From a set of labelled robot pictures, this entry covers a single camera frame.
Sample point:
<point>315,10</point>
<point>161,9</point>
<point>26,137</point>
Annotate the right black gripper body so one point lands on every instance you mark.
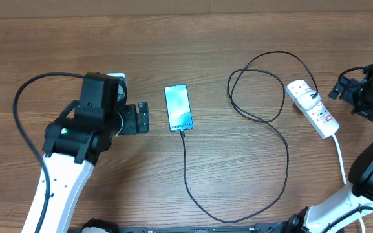
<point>364,98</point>

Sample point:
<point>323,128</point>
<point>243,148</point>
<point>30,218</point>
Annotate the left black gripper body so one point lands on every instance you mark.
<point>128,122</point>

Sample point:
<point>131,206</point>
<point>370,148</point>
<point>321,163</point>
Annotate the blue Galaxy smartphone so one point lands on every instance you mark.
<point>178,108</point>

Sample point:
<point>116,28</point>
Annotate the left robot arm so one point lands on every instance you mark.
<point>73,143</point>

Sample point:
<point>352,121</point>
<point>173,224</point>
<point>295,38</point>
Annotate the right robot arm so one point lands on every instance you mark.
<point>355,199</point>

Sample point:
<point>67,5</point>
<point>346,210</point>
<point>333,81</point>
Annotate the white charger plug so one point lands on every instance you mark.
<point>308,100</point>

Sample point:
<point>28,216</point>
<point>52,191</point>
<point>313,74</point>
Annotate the white power strip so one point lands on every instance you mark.
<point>319,116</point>

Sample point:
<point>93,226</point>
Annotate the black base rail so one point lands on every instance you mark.
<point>97,225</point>

